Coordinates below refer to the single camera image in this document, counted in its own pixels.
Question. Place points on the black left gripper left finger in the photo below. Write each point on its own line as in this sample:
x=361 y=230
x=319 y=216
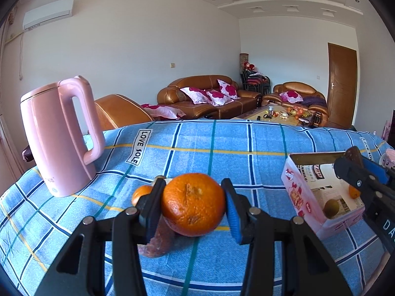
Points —
x=149 y=207

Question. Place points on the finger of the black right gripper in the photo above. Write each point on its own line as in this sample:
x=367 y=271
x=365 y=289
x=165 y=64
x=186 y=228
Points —
x=378 y=171
x=360 y=178

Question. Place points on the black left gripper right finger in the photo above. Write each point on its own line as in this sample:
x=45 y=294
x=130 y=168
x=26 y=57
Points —
x=237 y=206

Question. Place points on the small orange tangerine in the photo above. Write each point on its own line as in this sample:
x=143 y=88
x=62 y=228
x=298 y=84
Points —
x=353 y=192

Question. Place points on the green round fruit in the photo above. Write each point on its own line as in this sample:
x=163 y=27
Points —
x=331 y=208

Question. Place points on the large orange tangerine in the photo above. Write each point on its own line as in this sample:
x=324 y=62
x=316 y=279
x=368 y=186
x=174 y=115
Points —
x=193 y=204

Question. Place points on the dark brown round fruit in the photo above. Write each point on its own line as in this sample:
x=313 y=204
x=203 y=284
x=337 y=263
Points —
x=353 y=154

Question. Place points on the pink cartoon cup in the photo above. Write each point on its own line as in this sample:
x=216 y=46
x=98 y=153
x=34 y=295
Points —
x=387 y=160

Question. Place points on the orange tangerine on cloth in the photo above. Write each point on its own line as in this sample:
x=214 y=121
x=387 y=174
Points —
x=141 y=191

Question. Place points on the printed paper sheet in box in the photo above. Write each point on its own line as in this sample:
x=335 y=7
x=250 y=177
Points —
x=325 y=185

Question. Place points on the black television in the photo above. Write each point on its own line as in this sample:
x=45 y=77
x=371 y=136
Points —
x=391 y=136

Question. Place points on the purple blanket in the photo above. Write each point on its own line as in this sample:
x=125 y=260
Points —
x=314 y=101

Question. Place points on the brown leather armchair far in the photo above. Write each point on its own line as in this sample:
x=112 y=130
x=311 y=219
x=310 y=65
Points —
x=304 y=90

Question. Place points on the brown leather armchair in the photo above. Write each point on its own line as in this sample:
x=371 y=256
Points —
x=116 y=111
x=304 y=90

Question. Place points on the wooden coffee table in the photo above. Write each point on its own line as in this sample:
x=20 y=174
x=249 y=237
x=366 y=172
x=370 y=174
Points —
x=275 y=113

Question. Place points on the white magenta armchair pillow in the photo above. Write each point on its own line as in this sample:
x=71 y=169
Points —
x=291 y=97

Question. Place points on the brown leather armchair near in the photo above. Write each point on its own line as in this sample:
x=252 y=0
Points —
x=116 y=111

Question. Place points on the white magenta pillow middle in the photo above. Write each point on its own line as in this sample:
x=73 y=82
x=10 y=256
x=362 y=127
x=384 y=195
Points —
x=217 y=98

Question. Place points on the brown wooden door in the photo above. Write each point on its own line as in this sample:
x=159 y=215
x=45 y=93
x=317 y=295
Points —
x=342 y=89

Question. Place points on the brown leather three-seat sofa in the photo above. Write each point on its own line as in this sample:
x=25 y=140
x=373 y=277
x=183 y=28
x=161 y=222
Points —
x=174 y=97

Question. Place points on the white magenta pillow right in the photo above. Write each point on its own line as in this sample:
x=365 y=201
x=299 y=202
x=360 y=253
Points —
x=228 y=89

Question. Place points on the white magenta pillow left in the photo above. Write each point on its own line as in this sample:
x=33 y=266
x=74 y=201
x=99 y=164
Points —
x=197 y=95

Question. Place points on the blue plaid tablecloth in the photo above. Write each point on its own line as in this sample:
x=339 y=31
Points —
x=194 y=156

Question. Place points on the stacked dark chairs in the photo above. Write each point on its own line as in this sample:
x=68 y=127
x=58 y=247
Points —
x=253 y=80

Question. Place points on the pink electric kettle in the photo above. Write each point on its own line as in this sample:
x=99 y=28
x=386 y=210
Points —
x=54 y=136

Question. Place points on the white wall air conditioner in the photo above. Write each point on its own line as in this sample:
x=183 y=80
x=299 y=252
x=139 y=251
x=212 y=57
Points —
x=47 y=13

